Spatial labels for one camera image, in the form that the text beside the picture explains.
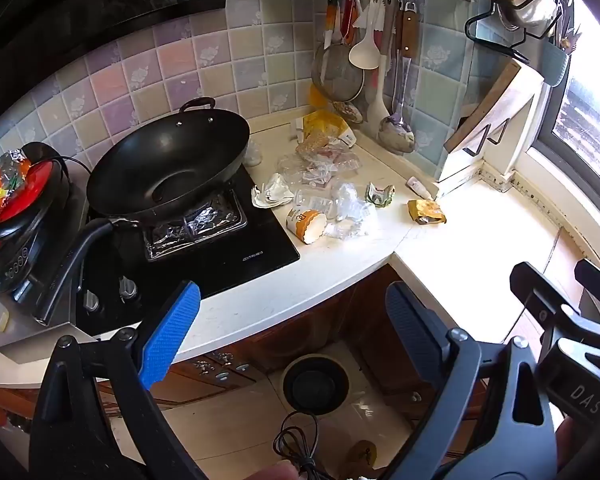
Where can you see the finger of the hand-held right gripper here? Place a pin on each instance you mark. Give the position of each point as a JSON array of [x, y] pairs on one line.
[[597, 280], [527, 280]]

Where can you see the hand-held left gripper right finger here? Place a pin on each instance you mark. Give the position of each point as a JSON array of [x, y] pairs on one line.
[[415, 332]]

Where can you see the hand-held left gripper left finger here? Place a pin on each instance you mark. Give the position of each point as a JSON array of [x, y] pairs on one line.
[[170, 332]]

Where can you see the round trash bin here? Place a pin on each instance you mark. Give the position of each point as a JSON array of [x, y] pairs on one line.
[[315, 385]]

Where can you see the white paper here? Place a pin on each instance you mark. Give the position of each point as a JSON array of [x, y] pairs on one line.
[[298, 130], [272, 192]]

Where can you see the clear plastic bag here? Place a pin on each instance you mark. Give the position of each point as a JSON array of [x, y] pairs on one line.
[[347, 200], [252, 154]]

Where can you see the person's right hand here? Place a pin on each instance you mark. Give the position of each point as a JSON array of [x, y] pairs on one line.
[[575, 452]]

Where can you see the silver stove knob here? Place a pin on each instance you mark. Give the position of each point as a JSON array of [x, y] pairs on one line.
[[128, 288], [90, 301]]

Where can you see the round metal cabinet knob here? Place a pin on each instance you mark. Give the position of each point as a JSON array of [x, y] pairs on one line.
[[241, 367], [223, 376]]

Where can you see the grey bin with black liner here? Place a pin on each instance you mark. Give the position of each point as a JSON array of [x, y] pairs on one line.
[[205, 220]]

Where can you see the black glass cooktop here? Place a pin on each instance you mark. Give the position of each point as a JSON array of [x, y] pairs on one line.
[[260, 255]]

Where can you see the yellow crumpled wrapper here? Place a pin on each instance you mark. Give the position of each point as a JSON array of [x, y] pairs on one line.
[[425, 210]]

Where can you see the yellow slipper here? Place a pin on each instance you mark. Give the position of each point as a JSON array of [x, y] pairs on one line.
[[362, 455]]

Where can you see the small white tube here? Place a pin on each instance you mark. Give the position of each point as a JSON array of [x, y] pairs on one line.
[[420, 187]]

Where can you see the green crumpled wrapper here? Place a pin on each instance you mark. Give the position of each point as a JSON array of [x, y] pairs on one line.
[[380, 195]]

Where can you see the paper cup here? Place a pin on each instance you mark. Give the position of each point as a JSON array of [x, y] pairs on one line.
[[305, 225]]

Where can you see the black induction cooker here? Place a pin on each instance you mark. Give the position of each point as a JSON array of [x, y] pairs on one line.
[[22, 265]]

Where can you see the window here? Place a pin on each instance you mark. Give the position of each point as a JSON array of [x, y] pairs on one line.
[[590, 110]]

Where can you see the black wok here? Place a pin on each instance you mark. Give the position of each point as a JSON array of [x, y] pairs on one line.
[[170, 160]]

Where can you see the white cutting board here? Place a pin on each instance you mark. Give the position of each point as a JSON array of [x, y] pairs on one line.
[[522, 105]]

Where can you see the wooden cutting board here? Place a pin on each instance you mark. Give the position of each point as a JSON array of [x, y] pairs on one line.
[[485, 105]]

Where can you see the crumpled clear plastic packaging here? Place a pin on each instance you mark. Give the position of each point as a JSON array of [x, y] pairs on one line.
[[320, 170]]

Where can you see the red and black pan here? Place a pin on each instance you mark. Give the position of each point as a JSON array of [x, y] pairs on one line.
[[40, 185]]

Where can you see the grey-blue utensil holder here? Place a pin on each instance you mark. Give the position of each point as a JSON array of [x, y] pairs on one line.
[[555, 67]]

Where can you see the colourful foil snack bag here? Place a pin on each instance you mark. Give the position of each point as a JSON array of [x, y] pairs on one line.
[[2, 185]]

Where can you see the yellow food bag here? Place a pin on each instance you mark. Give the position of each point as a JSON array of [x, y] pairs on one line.
[[325, 127]]

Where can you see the white plastic spatula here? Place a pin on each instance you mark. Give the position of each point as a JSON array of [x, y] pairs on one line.
[[378, 110]]

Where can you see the metal mesh strainer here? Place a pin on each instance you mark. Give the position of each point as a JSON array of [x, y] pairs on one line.
[[337, 75]]

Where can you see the white plastic ladle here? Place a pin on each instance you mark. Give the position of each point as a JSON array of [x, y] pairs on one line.
[[364, 55]]

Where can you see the black range hood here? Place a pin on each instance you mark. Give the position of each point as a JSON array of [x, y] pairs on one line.
[[80, 0]]

